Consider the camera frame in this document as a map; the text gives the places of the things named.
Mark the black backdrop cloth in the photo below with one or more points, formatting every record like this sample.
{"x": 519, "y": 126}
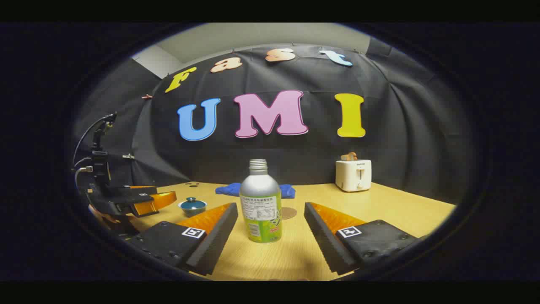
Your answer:
{"x": 253, "y": 147}

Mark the silver green water bottle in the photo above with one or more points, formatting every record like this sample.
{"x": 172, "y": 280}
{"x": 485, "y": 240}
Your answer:
{"x": 259, "y": 198}

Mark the toast slice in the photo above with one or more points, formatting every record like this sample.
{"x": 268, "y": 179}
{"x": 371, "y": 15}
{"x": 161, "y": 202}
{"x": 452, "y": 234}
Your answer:
{"x": 349, "y": 156}

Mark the teal teacup lid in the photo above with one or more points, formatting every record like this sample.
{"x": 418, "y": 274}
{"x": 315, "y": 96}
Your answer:
{"x": 193, "y": 202}

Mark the white toaster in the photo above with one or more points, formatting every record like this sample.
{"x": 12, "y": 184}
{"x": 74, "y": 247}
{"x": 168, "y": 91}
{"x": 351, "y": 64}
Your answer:
{"x": 352, "y": 175}

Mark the blue towel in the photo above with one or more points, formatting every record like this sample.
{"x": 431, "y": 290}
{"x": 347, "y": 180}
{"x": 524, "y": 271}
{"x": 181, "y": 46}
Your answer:
{"x": 228, "y": 190}

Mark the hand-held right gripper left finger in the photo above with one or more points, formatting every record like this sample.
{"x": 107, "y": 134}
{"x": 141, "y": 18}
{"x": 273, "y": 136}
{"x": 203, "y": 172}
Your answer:
{"x": 217, "y": 238}

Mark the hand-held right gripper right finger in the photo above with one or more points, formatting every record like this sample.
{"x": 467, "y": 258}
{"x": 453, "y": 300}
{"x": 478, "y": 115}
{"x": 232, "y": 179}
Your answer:
{"x": 322, "y": 240}

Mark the teal white teacup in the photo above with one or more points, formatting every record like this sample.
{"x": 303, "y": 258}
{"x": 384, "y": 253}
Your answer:
{"x": 192, "y": 211}

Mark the round cork coaster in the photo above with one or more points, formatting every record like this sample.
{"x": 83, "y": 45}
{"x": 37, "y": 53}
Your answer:
{"x": 289, "y": 213}

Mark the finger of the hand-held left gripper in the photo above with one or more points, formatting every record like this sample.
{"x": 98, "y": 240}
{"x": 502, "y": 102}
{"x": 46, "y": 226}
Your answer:
{"x": 162, "y": 200}
{"x": 139, "y": 191}

